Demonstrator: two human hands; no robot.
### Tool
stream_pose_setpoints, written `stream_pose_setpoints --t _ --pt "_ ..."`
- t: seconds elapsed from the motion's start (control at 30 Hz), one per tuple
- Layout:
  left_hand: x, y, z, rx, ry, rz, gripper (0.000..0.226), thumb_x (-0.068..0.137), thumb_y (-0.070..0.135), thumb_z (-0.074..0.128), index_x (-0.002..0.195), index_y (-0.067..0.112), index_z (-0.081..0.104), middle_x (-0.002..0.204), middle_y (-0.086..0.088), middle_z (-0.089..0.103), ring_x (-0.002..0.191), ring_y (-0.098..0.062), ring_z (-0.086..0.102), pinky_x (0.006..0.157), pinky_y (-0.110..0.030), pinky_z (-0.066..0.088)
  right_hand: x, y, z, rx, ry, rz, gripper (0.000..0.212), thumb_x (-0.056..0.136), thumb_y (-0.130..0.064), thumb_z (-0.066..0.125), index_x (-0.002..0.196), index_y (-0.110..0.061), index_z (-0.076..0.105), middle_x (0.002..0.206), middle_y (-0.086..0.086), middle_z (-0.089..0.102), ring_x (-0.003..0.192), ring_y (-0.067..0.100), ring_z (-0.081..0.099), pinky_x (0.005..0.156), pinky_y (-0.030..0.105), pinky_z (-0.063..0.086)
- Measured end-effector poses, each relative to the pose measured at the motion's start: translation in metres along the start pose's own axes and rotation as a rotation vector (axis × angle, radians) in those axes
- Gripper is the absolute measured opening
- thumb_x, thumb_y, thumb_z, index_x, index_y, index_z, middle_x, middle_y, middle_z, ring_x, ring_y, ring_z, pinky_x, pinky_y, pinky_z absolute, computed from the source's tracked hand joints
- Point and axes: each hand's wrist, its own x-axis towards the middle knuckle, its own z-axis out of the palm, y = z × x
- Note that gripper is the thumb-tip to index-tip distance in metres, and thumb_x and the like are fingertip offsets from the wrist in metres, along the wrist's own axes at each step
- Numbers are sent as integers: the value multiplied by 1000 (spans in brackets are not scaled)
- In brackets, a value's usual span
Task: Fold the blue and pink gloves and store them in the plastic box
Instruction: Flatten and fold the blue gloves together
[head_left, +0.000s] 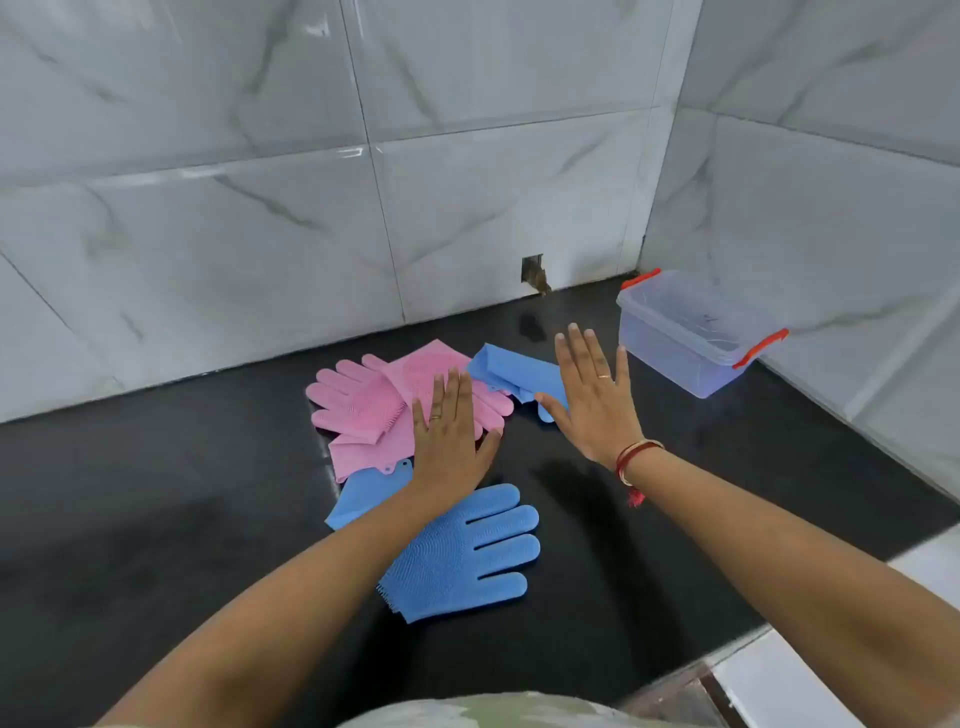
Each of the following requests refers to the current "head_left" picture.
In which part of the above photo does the person's right hand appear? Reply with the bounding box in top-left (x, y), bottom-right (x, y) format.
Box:
top-left (536, 323), bottom-right (646, 470)

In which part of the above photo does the pink silicone glove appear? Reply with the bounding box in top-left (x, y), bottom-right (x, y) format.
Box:
top-left (305, 353), bottom-right (418, 485)
top-left (380, 338), bottom-right (516, 441)

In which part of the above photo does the blue silicone glove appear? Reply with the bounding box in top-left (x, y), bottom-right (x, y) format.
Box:
top-left (467, 342), bottom-right (571, 425)
top-left (323, 458), bottom-right (541, 625)

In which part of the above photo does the person's left forearm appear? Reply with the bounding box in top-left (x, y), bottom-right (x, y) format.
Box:
top-left (95, 479), bottom-right (481, 728)

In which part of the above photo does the clear plastic box lid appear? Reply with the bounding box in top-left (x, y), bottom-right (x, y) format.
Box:
top-left (616, 269), bottom-right (789, 369)

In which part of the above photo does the pale green shirt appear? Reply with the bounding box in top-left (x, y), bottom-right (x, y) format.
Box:
top-left (352, 689), bottom-right (710, 728)

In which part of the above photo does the person's left hand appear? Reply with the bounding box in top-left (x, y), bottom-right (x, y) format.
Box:
top-left (410, 367), bottom-right (504, 496)

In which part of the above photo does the red thread bracelet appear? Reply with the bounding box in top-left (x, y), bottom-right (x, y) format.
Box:
top-left (614, 439), bottom-right (667, 510)

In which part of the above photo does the clear plastic storage box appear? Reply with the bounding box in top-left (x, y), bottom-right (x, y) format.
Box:
top-left (616, 268), bottom-right (790, 400)

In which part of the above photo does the brown pipe stub in wall hole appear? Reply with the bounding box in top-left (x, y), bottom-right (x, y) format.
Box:
top-left (521, 253), bottom-right (554, 296)

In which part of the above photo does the person's right forearm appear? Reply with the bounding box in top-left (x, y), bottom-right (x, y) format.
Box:
top-left (622, 446), bottom-right (960, 728)

